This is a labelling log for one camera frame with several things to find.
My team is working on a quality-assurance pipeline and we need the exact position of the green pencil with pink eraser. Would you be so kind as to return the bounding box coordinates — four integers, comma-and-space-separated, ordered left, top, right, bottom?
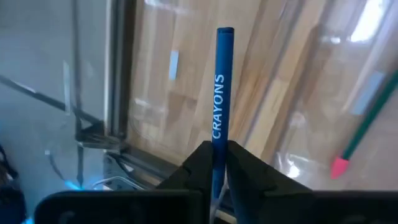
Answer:
330, 68, 398, 180

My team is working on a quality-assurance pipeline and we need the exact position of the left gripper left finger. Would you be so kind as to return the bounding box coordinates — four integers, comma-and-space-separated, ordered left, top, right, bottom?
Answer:
157, 140, 214, 224

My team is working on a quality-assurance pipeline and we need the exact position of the blue crayon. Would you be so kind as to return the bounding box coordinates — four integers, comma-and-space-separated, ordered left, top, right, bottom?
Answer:
211, 27, 235, 200

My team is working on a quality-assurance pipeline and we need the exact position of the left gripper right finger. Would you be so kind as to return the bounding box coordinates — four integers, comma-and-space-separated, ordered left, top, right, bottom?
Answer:
226, 140, 312, 224

